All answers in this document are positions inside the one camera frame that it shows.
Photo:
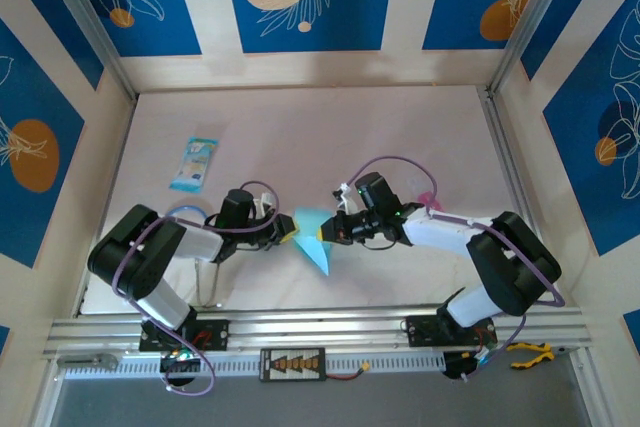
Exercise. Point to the aluminium side rail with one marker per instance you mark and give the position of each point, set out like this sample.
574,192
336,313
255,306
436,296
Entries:
505,147

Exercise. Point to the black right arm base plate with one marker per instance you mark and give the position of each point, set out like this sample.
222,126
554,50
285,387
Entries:
425,331

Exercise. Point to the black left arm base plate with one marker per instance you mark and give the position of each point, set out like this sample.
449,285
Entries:
215,334

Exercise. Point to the pink pill organizer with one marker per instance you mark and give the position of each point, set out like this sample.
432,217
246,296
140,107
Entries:
432,199

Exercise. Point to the aluminium mounting rail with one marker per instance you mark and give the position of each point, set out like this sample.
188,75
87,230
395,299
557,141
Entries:
320,327

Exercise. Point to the aluminium frame post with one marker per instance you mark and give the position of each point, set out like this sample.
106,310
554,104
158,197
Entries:
95,27
530,17

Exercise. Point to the blue wet wipes packet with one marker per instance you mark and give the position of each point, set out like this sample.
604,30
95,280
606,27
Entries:
195,164

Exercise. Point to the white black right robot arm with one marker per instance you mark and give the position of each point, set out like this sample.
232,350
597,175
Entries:
510,257

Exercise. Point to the black power distribution board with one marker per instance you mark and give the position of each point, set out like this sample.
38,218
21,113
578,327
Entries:
292,364

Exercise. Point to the yellow black pliers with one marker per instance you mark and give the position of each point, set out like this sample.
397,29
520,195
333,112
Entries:
530,349

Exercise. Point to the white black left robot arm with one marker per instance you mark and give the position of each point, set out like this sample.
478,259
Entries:
140,252

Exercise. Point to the light blue paper sheet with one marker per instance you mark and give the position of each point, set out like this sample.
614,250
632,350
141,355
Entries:
310,247

